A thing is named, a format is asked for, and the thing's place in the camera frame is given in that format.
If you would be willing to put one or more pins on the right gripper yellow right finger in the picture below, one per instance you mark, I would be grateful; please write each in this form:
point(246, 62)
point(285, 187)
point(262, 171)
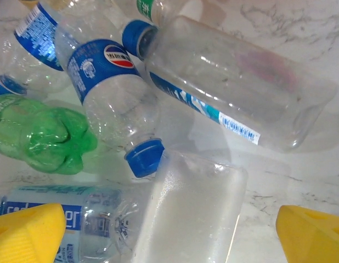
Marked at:
point(315, 238)

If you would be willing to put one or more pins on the large frosted clear bottle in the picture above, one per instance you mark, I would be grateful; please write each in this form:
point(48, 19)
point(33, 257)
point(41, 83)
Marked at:
point(191, 213)

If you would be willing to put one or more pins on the green plastic soda bottle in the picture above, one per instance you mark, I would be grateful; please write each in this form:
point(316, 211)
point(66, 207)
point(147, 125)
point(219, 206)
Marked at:
point(40, 134)

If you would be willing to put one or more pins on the clear soda water bottle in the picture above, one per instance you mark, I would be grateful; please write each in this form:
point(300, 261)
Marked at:
point(98, 197)

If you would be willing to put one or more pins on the clear Pepsi label bottle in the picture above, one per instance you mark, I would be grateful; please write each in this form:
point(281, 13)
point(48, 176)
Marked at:
point(103, 76)

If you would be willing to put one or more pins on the small clear bottle blue cap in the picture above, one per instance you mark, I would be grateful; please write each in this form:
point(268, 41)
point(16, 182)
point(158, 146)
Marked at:
point(35, 41)

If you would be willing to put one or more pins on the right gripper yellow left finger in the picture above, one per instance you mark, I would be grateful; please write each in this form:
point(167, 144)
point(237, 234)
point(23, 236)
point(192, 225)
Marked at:
point(24, 235)

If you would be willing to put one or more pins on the clear bottle green label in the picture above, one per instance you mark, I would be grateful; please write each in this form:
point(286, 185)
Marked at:
point(146, 8)

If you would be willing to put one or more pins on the clear bottle blue teal label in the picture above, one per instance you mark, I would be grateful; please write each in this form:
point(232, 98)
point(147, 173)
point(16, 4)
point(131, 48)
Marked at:
point(227, 90)

